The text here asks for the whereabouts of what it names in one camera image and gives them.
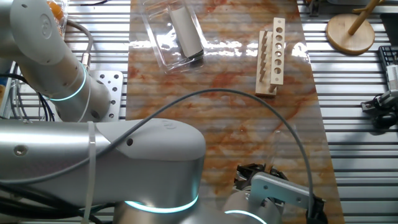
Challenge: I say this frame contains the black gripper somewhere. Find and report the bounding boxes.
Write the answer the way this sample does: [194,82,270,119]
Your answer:
[233,163,289,192]

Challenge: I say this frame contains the wooden test tube rack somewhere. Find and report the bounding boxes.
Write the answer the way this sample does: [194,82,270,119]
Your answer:
[254,17,286,99]

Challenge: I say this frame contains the orange marble pattern mat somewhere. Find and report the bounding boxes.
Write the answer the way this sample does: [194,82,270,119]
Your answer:
[119,0,345,224]

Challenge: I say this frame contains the wooden pole stand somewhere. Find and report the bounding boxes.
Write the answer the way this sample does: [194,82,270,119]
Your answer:
[325,0,386,56]

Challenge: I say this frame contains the grey rectangular block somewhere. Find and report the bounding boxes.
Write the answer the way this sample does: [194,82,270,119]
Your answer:
[169,6,205,60]

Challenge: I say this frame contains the clear plastic tray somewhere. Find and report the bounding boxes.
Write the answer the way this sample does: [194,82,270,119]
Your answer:
[139,0,208,73]

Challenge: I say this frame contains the black keyboard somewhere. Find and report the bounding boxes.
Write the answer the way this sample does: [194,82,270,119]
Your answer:
[377,45,398,68]

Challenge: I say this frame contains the dark metal clamp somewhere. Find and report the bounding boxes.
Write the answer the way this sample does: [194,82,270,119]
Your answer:
[303,0,321,18]

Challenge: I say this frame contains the black box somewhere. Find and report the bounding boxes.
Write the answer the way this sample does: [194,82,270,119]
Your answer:
[379,12,398,47]

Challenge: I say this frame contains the orange fruit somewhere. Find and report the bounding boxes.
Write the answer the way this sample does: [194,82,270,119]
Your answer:
[48,1,65,20]

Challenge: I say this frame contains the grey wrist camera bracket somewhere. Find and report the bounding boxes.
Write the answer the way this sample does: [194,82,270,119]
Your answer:
[248,171,314,210]

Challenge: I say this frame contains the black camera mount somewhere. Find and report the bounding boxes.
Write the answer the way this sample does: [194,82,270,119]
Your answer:
[360,93,398,130]

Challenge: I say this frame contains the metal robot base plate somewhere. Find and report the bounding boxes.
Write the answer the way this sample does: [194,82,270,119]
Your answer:
[89,70,124,122]

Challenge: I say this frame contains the white cable tie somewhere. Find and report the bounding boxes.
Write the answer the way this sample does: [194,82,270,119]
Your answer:
[80,121,98,224]

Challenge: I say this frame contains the grey hose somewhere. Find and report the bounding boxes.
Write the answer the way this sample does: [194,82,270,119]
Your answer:
[65,19,95,73]

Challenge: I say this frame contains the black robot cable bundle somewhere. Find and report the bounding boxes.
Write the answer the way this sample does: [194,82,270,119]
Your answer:
[0,62,329,224]

